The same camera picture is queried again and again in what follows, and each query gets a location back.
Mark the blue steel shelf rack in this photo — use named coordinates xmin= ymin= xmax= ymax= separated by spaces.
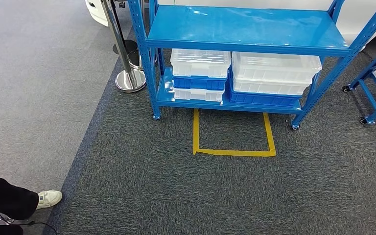
xmin=128 ymin=0 xmax=376 ymax=130

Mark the blue shelf rack with casters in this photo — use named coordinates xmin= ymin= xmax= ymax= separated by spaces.
xmin=342 ymin=39 xmax=376 ymax=126

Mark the yellow floor tape square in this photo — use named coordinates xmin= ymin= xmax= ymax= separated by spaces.
xmin=192 ymin=108 xmax=277 ymax=158

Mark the chrome stanchion base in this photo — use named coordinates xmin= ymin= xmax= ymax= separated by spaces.
xmin=101 ymin=0 xmax=147 ymax=94
xmin=127 ymin=49 xmax=158 ymax=71

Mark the white car with red stripe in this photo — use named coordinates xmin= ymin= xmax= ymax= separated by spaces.
xmin=85 ymin=0 xmax=376 ymax=46

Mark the thin black floor cable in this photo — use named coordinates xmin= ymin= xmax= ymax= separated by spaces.
xmin=13 ymin=220 xmax=58 ymax=235

